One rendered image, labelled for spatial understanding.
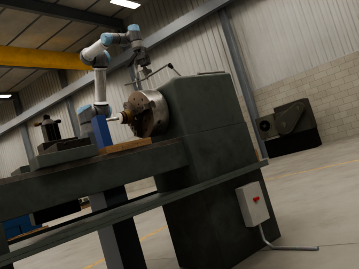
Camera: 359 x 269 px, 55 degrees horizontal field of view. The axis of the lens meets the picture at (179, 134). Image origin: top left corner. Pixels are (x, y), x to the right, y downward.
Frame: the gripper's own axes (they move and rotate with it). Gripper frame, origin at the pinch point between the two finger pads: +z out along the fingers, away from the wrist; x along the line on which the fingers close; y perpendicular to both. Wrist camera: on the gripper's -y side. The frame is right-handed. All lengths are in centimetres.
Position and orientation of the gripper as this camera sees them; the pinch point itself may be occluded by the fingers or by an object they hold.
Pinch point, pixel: (141, 79)
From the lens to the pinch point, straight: 230.0
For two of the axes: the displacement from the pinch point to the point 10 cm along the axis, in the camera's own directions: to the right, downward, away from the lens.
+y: 9.1, -2.0, -3.7
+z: 2.2, 9.8, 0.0
